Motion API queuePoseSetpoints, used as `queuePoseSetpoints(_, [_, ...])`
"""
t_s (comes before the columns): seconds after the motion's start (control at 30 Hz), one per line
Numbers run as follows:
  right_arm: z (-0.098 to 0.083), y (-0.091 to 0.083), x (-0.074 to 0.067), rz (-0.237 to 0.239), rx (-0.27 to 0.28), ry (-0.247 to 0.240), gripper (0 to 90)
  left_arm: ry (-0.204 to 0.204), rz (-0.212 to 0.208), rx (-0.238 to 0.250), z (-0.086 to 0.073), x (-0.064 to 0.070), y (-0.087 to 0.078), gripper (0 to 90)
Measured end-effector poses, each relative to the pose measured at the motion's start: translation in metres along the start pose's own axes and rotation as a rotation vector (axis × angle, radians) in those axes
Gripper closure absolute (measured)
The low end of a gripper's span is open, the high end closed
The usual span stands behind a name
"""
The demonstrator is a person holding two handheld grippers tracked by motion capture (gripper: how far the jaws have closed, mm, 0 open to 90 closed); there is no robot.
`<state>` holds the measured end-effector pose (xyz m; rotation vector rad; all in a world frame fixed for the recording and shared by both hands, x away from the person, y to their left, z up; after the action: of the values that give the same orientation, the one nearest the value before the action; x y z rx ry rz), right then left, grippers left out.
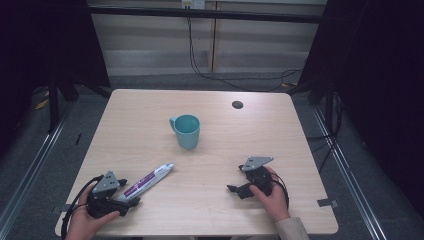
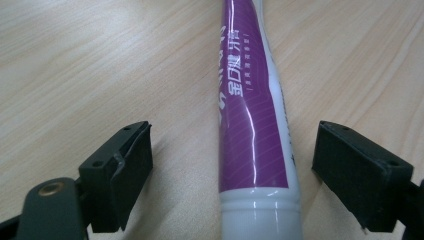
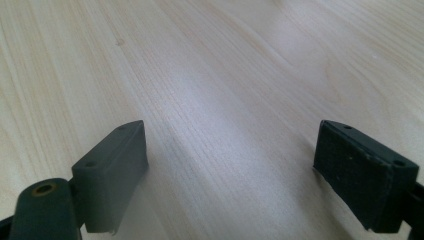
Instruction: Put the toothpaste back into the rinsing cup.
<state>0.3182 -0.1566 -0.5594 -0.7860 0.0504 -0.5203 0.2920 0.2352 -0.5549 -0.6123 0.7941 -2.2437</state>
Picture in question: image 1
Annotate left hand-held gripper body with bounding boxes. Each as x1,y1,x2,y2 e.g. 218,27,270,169
86,170,130,220

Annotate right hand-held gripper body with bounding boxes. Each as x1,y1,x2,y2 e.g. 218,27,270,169
237,156,278,201

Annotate white and purple toothpaste tube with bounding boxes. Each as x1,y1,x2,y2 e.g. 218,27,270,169
116,162,175,203

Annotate person's right hand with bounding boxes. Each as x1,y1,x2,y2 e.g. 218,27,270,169
248,165,291,223

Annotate person's left hand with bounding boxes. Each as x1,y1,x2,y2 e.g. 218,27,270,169
64,184,121,240

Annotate teal cup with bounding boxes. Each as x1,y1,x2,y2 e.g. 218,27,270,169
169,114,202,151

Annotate grey tape strip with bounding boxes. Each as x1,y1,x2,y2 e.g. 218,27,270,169
316,198,339,208

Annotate black metal stand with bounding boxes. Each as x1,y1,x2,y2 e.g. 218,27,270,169
45,70,81,135

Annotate yellow floor object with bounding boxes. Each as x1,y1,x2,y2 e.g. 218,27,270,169
34,89,51,111

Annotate dark curtain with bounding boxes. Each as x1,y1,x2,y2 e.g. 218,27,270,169
0,0,112,158
297,0,424,214

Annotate black horizontal bar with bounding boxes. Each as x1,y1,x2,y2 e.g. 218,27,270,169
87,5,327,25

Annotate right hand-held gripper black cable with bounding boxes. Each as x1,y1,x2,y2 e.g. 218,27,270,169
270,171,290,210

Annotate hand-held gripper black cable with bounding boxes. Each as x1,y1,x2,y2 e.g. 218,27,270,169
60,174,105,240
270,171,290,210

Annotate left hand-held gripper black cable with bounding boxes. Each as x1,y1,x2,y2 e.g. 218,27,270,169
60,174,105,240

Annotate metal floor rail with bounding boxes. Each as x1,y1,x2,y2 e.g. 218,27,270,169
310,105,390,240
0,101,75,232

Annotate black floor cables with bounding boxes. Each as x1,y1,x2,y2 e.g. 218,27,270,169
305,92,346,175

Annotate black hanging wall cable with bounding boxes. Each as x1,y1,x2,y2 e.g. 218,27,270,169
185,16,303,93

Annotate white wall socket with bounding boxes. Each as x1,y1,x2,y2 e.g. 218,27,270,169
181,0,206,10

